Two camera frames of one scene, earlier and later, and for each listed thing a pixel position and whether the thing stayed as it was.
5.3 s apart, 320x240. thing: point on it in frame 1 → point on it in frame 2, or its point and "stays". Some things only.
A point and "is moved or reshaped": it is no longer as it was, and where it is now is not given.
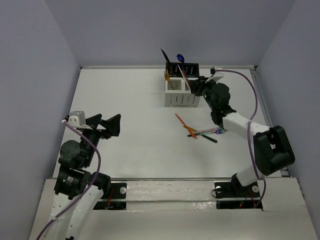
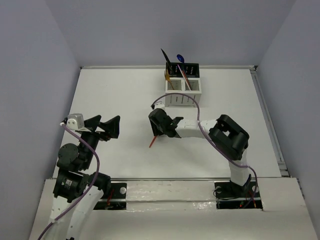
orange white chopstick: [183, 76] stays
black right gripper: [200, 83] → [155, 131]
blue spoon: [180, 58] stays
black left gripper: [99, 131] stays
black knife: [166, 59] stays
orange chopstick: [186, 126] is moved or reshaped
